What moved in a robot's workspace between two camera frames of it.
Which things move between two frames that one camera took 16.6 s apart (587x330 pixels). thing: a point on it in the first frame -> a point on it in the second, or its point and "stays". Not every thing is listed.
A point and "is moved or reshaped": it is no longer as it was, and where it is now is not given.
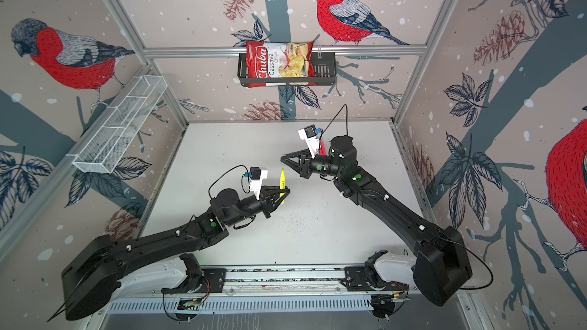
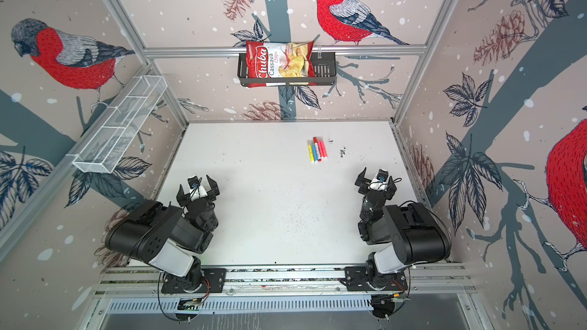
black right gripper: (305, 164) -> (390, 192)
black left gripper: (267, 202) -> (212, 192)
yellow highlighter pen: (282, 183) is moved or reshaped
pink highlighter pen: (322, 149) stays
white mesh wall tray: (100, 151) stays
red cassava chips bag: (273, 64) stays
